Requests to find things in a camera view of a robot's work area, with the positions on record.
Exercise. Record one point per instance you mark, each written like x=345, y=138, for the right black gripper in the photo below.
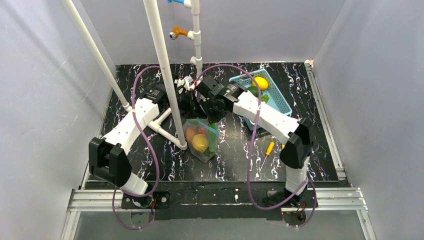
x=203, y=108

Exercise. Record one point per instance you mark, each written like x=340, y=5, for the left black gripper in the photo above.
x=185, y=103

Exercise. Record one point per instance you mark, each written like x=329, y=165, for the red tomato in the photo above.
x=203, y=130

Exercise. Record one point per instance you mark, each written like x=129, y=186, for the clear zip top bag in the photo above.
x=200, y=122

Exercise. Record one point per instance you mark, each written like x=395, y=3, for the yellow lemon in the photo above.
x=200, y=143

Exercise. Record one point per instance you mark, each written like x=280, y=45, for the orange fruit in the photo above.
x=261, y=82

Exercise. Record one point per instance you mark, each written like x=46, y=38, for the long green cucumber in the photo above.
x=213, y=145

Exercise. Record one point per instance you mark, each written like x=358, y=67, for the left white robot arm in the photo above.
x=108, y=158

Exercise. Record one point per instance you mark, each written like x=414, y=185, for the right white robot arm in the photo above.
x=294, y=134

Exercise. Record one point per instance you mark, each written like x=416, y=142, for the green grape bunch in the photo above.
x=265, y=98

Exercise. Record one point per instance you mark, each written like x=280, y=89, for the light blue plastic basket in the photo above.
x=271, y=92

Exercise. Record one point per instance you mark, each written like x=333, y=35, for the orange webcam on pipe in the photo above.
x=176, y=32

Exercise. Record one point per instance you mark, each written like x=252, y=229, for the blue clip on pipe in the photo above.
x=176, y=1

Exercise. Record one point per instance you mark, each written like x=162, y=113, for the white PVC pipe frame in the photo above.
x=155, y=25

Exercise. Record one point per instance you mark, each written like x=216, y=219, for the orange handled screwdriver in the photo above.
x=267, y=153

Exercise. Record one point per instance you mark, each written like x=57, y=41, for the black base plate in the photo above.
x=210, y=200

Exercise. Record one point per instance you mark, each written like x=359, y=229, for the aluminium rail frame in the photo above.
x=328, y=199

